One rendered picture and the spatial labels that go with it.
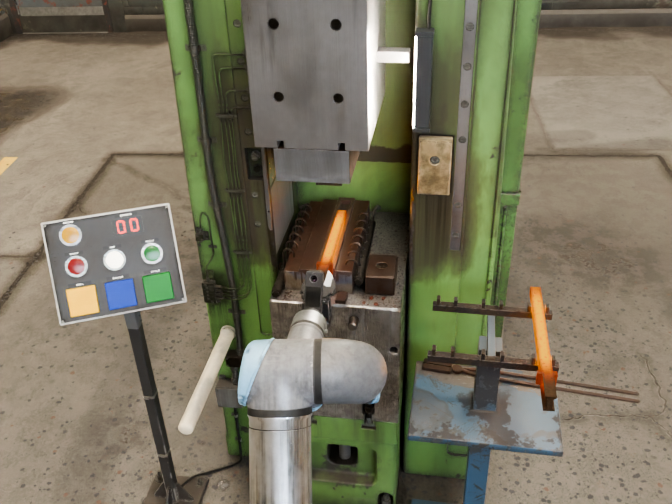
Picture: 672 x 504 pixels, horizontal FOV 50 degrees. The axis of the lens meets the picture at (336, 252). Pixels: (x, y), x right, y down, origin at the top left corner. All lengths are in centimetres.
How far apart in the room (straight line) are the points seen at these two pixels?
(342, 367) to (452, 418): 81
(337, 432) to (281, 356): 116
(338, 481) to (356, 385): 134
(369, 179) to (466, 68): 67
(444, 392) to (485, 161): 65
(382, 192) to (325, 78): 74
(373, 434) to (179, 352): 130
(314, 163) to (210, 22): 45
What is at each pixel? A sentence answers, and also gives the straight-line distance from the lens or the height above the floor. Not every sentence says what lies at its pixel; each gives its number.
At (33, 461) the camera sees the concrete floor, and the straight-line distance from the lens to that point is 314.
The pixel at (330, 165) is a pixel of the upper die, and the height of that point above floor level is 132.
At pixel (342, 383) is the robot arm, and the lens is 127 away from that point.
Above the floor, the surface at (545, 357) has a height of 98.
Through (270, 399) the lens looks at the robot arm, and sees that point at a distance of 127.
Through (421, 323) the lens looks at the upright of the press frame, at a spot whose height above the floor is 71.
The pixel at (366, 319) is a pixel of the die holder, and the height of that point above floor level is 87.
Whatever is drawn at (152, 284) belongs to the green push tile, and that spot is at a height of 102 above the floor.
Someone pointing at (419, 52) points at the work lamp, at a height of 159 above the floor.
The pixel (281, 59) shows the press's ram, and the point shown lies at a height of 160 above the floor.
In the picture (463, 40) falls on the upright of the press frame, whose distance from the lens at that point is 191.
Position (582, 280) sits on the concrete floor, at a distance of 390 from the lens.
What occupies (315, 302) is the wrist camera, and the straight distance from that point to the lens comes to 189.
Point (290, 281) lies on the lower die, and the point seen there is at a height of 94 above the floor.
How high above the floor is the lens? 215
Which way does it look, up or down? 33 degrees down
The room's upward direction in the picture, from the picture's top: 2 degrees counter-clockwise
